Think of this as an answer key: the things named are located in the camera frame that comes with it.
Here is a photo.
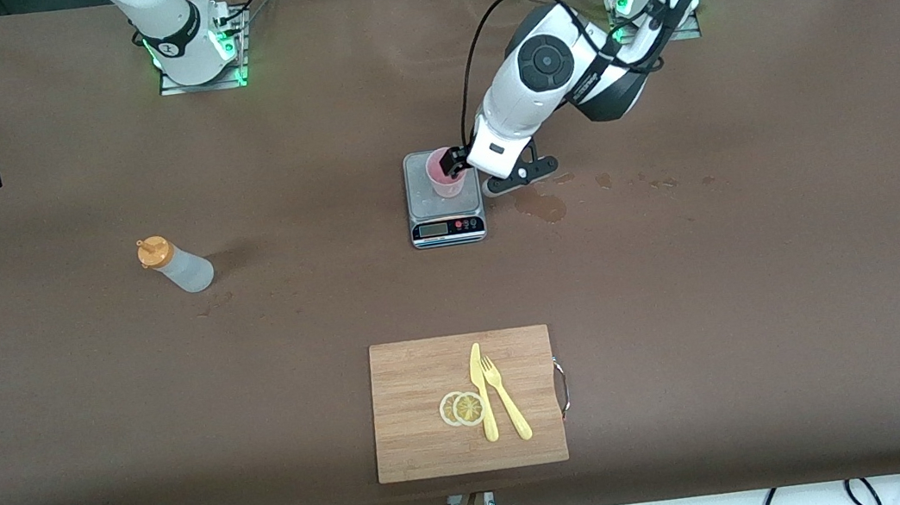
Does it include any pink plastic cup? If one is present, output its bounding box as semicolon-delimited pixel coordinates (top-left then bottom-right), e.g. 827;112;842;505
424;147;471;200

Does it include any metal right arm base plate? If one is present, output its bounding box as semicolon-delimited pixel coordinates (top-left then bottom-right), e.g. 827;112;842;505
150;6;255;98

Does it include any wooden cutting board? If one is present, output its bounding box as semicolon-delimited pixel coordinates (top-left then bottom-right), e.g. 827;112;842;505
361;321;572;486

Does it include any silver digital kitchen scale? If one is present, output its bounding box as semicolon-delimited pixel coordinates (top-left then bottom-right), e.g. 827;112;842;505
400;144;491;252

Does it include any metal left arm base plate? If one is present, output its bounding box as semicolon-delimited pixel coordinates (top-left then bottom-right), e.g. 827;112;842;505
606;0;705;49

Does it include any metal cutting board handle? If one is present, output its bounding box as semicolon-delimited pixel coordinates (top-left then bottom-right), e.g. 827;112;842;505
550;355;574;421

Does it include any yellow plastic fork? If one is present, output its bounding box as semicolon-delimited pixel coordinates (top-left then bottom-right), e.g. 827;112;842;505
479;351;534;446

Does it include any lemon slice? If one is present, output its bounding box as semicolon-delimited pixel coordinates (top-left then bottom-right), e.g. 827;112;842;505
450;389;487;429
436;390;469;429

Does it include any yellow plastic knife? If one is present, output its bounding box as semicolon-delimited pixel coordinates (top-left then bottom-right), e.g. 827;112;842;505
466;340;501;444

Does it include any clear sauce bottle orange cap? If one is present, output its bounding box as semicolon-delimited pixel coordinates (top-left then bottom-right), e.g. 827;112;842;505
134;228;217;301

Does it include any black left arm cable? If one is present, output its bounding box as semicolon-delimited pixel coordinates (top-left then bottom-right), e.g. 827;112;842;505
441;0;690;147

